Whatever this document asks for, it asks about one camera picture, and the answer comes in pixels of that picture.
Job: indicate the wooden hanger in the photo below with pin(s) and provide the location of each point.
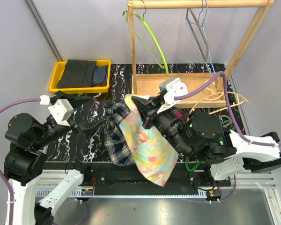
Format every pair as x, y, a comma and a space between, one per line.
217, 95

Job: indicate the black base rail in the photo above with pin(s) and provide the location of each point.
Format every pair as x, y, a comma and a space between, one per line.
127, 181

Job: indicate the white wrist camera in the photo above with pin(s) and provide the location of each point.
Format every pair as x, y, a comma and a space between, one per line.
60, 110
173, 87

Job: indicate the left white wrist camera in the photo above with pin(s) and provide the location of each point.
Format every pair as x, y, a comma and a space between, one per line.
60, 110

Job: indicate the magenta pleated skirt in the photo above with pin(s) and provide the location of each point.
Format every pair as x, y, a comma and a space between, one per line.
178, 114

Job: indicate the yellow plastic tray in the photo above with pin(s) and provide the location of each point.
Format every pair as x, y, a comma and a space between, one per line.
58, 72

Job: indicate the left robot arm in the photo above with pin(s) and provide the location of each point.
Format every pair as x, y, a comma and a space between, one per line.
24, 163

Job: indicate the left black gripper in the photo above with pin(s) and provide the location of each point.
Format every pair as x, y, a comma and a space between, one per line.
75, 101

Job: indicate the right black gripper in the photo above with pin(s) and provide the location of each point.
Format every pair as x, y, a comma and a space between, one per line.
147, 109

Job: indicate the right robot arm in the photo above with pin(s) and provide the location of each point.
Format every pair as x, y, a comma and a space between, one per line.
202, 137

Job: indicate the black folded cloth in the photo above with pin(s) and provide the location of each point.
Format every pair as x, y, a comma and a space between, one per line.
83, 74

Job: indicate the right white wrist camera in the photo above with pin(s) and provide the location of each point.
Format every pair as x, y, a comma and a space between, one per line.
173, 87

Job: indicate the navy plaid garment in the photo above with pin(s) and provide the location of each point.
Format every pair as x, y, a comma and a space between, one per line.
114, 140

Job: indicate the pastel patterned garment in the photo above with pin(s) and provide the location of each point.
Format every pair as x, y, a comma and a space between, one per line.
154, 157

